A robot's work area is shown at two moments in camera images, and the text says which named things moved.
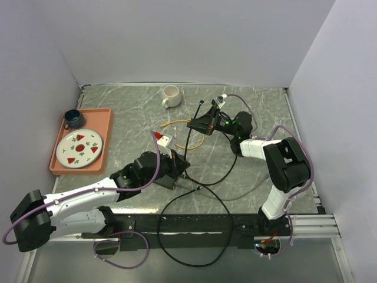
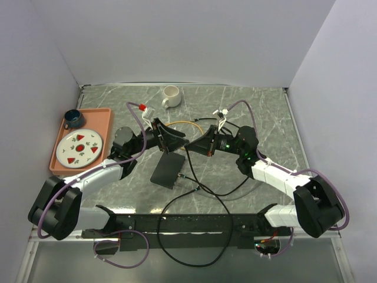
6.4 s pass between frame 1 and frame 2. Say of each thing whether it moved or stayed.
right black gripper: moved
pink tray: stayed
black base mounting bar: stayed
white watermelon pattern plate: stayed
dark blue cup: stayed
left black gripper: moved
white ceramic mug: stayed
